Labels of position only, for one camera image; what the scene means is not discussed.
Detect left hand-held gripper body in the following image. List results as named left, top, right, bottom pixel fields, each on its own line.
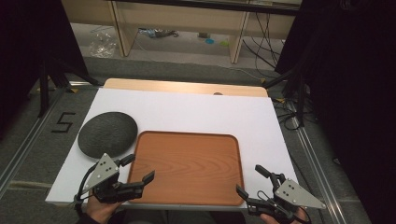
left=81, top=152, right=146, bottom=204

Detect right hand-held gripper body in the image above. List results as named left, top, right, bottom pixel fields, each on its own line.
left=246, top=172, right=327, bottom=224

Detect person's right hand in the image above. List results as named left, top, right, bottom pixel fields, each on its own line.
left=259, top=206, right=308, bottom=224

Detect person's left hand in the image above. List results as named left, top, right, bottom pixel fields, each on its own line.
left=85, top=195, right=123, bottom=224

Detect dark grey round placemat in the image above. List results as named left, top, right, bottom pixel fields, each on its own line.
left=77, top=111, right=139, bottom=160

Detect brown wooden tray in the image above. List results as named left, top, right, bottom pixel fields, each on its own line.
left=126, top=130, right=246, bottom=207

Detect black tripod stand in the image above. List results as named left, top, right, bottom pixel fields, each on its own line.
left=36, top=55, right=101, bottom=119
left=262, top=66, right=308, bottom=129

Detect white board sheet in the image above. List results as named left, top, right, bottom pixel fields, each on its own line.
left=45, top=87, right=299, bottom=209

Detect clear plastic bag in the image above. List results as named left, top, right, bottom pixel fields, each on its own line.
left=88, top=31, right=118, bottom=59

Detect black curtain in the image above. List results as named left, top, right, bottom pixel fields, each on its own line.
left=275, top=0, right=396, bottom=224
left=0, top=0, right=91, bottom=139

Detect crumpled plastic wrapper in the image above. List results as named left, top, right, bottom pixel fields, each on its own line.
left=138, top=27, right=180, bottom=39

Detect light wooden desk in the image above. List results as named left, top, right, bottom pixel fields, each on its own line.
left=61, top=0, right=303, bottom=64

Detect metal floor rail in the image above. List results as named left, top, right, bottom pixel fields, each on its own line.
left=288, top=99, right=349, bottom=224
left=0, top=81, right=101, bottom=198

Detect black floor cables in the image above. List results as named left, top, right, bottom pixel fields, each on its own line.
left=274, top=97, right=307, bottom=132

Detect black hanging cables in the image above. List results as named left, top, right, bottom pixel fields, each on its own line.
left=242, top=12, right=286, bottom=71

